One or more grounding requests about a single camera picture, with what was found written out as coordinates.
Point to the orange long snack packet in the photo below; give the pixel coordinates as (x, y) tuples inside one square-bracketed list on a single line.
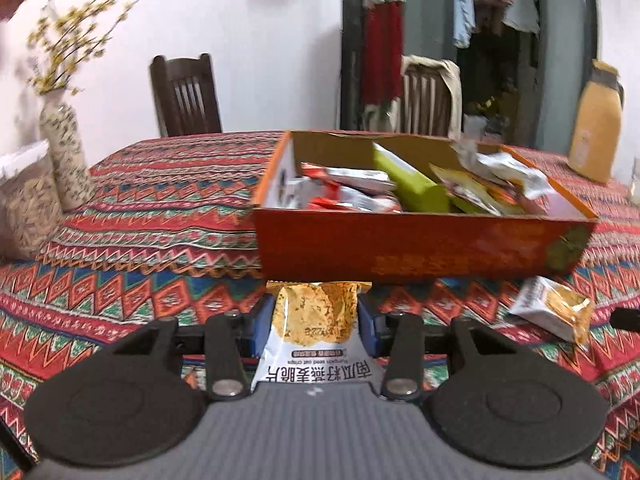
[(473, 195)]

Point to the small red silver packet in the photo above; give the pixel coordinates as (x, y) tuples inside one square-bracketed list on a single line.
[(346, 189)]

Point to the pumpkin seed crisp packet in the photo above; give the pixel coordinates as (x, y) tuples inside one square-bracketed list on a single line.
[(314, 336)]

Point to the clear drinking glass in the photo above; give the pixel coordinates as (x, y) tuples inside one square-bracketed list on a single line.
[(634, 185)]

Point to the hanging light blue garment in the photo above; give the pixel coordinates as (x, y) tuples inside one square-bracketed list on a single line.
[(464, 23)]

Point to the clear seed storage container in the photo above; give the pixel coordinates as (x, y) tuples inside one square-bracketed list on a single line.
[(30, 207)]

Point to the yellow flower branches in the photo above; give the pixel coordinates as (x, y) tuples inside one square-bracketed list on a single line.
[(62, 41)]

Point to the patterned red tablecloth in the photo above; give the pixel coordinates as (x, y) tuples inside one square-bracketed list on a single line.
[(168, 232)]

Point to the pink snack packet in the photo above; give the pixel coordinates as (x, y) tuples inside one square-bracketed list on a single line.
[(557, 206)]

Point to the wooden chair with cloth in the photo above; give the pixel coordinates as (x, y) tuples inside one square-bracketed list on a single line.
[(425, 102)]

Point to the dark sliding glass door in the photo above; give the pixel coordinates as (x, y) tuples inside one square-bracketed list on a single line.
[(517, 88)]

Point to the green yellow snack packet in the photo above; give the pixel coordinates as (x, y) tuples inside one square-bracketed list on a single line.
[(416, 192)]

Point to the silver foil snack packet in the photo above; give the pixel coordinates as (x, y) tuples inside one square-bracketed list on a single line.
[(501, 167)]

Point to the dark wooden chair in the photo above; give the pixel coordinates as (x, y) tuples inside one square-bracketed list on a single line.
[(184, 95)]

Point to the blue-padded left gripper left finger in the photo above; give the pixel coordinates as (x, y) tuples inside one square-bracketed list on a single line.
[(225, 340)]

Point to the hanging white garment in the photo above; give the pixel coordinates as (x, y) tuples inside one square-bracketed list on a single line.
[(523, 16)]

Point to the floral ceramic vase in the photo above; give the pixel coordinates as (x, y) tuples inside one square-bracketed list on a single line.
[(58, 125)]

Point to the beige cloth on chair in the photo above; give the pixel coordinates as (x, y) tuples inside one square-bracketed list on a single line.
[(385, 118)]

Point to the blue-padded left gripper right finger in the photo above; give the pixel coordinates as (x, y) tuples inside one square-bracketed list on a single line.
[(403, 339)]

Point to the yellow thermos jug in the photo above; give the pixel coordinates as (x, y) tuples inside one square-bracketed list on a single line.
[(598, 124)]

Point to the orange cardboard box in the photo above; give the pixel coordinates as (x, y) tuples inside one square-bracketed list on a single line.
[(308, 245)]

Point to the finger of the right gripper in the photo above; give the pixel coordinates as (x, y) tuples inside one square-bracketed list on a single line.
[(626, 319)]

